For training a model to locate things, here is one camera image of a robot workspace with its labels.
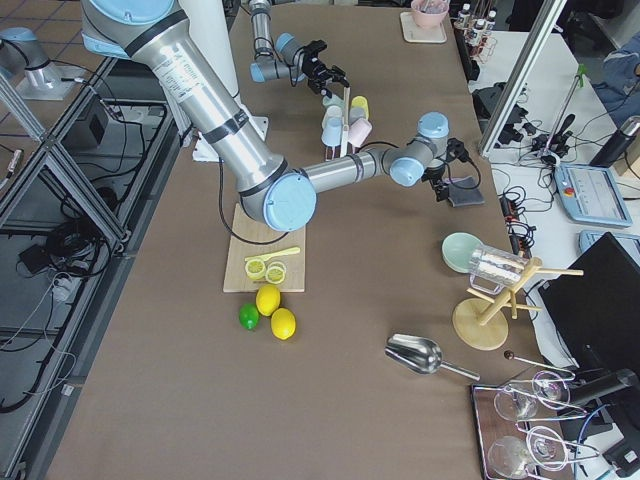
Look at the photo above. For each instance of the white tray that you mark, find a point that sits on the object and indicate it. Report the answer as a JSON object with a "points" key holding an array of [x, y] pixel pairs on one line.
{"points": [[430, 31]]}

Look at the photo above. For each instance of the clear glass mug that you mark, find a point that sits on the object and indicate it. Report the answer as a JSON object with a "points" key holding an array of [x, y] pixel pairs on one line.
{"points": [[492, 269]]}

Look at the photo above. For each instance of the mint green cup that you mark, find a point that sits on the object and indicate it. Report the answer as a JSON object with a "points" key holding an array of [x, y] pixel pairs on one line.
{"points": [[334, 100]]}

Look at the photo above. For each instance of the wine glass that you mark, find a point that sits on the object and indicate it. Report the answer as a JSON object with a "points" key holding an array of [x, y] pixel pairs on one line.
{"points": [[541, 452], [515, 404], [551, 390]]}

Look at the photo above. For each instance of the wooden glass tray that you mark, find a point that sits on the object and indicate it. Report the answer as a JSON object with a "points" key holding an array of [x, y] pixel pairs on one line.
{"points": [[490, 426]]}

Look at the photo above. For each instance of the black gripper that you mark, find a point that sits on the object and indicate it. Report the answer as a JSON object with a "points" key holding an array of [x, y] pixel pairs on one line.
{"points": [[309, 66], [436, 176]]}

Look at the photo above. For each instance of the green lime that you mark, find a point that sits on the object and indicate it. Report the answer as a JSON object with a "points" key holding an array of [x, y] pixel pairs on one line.
{"points": [[249, 316]]}

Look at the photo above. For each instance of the light blue cup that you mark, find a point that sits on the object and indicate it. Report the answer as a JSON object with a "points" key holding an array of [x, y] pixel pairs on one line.
{"points": [[332, 131]]}

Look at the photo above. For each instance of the white wire cup rack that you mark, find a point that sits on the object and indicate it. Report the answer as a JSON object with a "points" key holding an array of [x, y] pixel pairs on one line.
{"points": [[331, 153]]}

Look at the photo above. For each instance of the metal scoop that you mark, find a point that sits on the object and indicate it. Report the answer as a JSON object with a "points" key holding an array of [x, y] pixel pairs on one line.
{"points": [[422, 355]]}

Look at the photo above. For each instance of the wooden mug tree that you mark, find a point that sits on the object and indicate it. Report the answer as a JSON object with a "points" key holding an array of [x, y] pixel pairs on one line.
{"points": [[480, 321]]}

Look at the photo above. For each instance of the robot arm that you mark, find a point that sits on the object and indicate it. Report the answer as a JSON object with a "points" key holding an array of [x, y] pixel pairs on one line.
{"points": [[286, 57], [186, 46]]}

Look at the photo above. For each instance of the yellow cup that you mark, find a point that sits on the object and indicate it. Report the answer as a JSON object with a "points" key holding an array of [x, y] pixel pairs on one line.
{"points": [[360, 102]]}

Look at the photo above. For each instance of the teach pendant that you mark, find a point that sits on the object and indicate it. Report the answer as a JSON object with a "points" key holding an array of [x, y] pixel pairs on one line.
{"points": [[589, 195]]}

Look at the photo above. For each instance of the black monitor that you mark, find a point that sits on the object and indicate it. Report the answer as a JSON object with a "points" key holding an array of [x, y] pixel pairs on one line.
{"points": [[597, 314]]}

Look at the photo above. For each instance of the pink cup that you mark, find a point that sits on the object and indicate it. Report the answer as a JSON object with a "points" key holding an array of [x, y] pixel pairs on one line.
{"points": [[359, 131]]}

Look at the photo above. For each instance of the green bowl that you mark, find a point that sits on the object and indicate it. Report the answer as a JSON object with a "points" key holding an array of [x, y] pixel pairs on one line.
{"points": [[457, 249]]}

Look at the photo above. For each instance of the grey cup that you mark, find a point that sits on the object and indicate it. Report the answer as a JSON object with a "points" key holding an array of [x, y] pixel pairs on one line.
{"points": [[357, 113]]}

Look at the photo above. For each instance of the pink bowl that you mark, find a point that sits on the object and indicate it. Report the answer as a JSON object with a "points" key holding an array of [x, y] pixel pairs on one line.
{"points": [[429, 13]]}

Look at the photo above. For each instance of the cream white cup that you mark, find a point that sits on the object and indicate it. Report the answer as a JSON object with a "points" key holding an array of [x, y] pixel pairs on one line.
{"points": [[331, 111]]}

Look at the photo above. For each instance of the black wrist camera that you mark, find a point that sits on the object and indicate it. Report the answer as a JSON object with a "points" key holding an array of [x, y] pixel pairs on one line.
{"points": [[456, 151]]}

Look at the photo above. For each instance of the yellow plastic knife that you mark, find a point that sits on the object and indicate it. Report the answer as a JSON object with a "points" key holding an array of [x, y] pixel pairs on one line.
{"points": [[276, 254]]}

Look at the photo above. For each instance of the black thermos bottle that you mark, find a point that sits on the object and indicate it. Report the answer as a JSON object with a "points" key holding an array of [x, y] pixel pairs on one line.
{"points": [[617, 144]]}

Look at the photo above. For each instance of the grey cloth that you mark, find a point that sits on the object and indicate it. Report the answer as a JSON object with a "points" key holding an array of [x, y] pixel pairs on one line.
{"points": [[464, 192]]}

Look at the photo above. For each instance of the yellow lemon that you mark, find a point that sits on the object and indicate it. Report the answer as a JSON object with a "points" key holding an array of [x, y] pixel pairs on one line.
{"points": [[283, 323], [268, 299]]}

